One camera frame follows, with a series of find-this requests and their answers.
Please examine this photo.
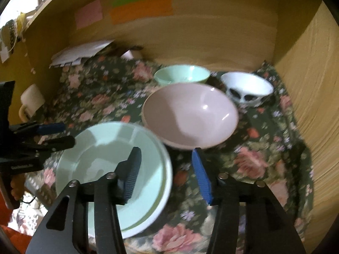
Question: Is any white charger adapter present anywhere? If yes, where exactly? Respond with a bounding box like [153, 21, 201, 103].
[0, 42, 11, 63]

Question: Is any orange sticky note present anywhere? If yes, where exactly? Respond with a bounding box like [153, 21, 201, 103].
[108, 0, 174, 25]

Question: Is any stack of white papers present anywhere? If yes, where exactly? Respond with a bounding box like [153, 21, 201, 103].
[49, 40, 115, 68]

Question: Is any pink bowl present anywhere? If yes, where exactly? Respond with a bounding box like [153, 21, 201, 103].
[142, 83, 239, 150]

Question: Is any black lace band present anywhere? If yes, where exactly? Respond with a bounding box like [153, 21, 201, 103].
[5, 20, 20, 49]

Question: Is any white card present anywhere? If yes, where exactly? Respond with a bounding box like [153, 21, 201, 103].
[120, 49, 143, 60]

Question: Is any floral tablecloth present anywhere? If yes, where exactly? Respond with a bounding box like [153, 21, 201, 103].
[24, 55, 315, 254]

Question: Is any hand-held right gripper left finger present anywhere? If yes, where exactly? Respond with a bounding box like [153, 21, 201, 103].
[25, 146, 142, 254]

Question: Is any wooden desk hutch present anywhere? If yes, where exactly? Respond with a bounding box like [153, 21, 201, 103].
[0, 0, 339, 244]

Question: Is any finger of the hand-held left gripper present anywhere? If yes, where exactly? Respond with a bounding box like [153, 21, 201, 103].
[25, 135, 76, 155]
[9, 122, 67, 137]

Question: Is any orange cloth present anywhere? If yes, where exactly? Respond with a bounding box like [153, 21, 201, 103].
[0, 198, 43, 254]

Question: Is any pink sticky note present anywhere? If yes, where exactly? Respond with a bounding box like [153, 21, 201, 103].
[75, 0, 104, 30]

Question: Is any pale mug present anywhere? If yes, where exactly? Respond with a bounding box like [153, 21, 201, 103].
[18, 84, 45, 122]

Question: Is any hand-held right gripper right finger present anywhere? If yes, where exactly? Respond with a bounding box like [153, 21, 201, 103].
[191, 148, 308, 254]

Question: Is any white bowl with dark pattern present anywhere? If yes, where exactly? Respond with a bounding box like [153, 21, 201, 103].
[220, 72, 274, 108]

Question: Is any mint green bowl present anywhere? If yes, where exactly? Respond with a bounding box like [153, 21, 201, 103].
[154, 65, 211, 86]

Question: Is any light green plate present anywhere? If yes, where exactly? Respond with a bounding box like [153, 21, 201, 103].
[55, 122, 173, 239]

